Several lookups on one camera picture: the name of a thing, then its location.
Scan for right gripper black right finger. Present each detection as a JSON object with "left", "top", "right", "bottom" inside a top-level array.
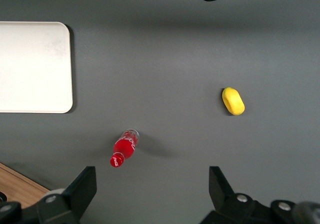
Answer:
[{"left": 199, "top": 165, "right": 276, "bottom": 224}]

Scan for wooden drawer cabinet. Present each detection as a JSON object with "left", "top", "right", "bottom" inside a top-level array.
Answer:
[{"left": 0, "top": 162, "right": 51, "bottom": 209}]

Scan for yellow lemon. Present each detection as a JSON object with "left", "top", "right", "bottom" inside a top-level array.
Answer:
[{"left": 221, "top": 86, "right": 246, "bottom": 116}]

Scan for cream rectangular tray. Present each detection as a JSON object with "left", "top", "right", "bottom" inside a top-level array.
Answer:
[{"left": 0, "top": 21, "right": 74, "bottom": 114}]

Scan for red cola bottle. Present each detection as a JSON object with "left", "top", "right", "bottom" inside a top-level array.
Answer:
[{"left": 109, "top": 128, "right": 140, "bottom": 169}]

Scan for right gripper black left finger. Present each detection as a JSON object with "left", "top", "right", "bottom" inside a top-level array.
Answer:
[{"left": 37, "top": 165, "right": 98, "bottom": 224}]

